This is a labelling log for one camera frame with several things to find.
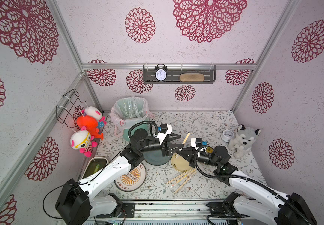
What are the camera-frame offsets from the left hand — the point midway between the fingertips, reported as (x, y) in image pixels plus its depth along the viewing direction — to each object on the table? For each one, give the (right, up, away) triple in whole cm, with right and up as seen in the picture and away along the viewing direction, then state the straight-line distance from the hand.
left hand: (181, 142), depth 65 cm
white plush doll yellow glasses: (-55, -1, +15) cm, 57 cm away
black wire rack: (-61, +14, +10) cm, 64 cm away
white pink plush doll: (-54, +16, +30) cm, 64 cm away
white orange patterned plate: (-26, -25, +19) cm, 41 cm away
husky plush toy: (+40, -2, +19) cm, 44 cm away
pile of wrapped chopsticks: (0, -27, +19) cm, 33 cm away
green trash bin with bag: (-32, +17, +30) cm, 47 cm away
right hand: (-2, -4, +2) cm, 5 cm away
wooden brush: (+10, +38, +25) cm, 47 cm away
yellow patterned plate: (+11, -3, -5) cm, 13 cm away
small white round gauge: (+39, 0, +37) cm, 53 cm away
